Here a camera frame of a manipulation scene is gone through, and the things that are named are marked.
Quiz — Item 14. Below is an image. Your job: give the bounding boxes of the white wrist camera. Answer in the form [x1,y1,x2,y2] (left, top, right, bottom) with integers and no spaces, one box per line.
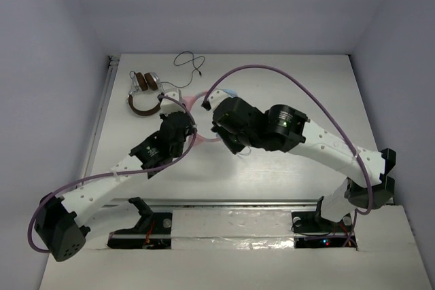
[158,88,184,115]
[201,89,232,111]

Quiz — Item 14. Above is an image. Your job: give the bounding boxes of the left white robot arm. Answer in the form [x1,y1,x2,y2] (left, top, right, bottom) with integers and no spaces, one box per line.
[28,111,196,262]

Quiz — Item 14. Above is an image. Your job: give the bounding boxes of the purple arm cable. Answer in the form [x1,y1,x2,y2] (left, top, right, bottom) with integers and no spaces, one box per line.
[27,96,198,253]
[202,64,375,249]

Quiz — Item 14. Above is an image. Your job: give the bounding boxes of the pink blue cat-ear headphones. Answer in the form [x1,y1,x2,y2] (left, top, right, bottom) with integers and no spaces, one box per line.
[179,88,239,143]

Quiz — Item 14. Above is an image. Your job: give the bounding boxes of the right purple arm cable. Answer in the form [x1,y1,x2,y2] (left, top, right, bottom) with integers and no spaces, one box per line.
[202,64,375,249]

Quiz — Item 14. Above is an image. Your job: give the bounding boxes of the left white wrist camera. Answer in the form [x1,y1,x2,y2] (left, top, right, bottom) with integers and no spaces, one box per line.
[158,88,184,115]

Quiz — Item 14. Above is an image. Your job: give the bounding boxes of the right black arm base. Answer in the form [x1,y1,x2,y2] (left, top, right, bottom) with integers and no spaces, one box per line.
[291,197,358,249]

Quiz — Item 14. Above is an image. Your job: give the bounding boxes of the aluminium rail frame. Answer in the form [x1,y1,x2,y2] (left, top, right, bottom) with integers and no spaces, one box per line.
[70,54,395,208]

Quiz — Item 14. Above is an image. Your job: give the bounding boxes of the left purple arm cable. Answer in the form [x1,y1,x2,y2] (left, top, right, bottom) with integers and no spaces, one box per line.
[27,96,198,253]

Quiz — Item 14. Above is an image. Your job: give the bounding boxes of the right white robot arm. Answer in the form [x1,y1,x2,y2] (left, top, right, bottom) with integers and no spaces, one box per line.
[209,94,396,231]

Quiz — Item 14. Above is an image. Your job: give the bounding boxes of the brown silver headphones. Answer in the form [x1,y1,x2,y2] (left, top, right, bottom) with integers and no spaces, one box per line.
[127,71,164,117]

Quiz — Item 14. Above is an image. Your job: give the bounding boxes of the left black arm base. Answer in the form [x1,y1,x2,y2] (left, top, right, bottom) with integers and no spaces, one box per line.
[107,197,173,250]

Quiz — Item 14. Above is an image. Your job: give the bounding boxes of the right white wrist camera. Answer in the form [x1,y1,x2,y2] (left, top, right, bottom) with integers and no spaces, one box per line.
[201,89,232,111]

